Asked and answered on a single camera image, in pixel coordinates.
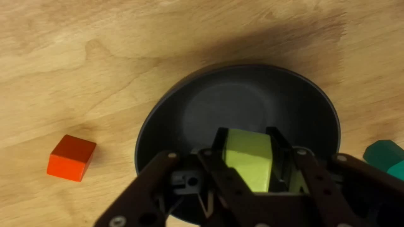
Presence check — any red cube block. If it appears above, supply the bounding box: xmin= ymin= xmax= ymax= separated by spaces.
xmin=45 ymin=133 xmax=97 ymax=183

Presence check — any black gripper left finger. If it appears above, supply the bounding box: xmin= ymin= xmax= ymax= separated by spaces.
xmin=93 ymin=127 xmax=254 ymax=227

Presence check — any black bowl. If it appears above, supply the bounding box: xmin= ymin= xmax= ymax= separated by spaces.
xmin=134 ymin=62 xmax=341 ymax=224

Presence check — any green octagonal block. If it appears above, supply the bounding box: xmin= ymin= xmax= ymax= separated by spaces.
xmin=362 ymin=138 xmax=404 ymax=183

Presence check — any yellow cube block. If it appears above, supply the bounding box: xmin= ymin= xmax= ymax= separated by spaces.
xmin=222 ymin=128 xmax=308 ymax=194

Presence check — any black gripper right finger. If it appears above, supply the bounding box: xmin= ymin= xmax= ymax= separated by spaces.
xmin=266 ymin=125 xmax=404 ymax=227

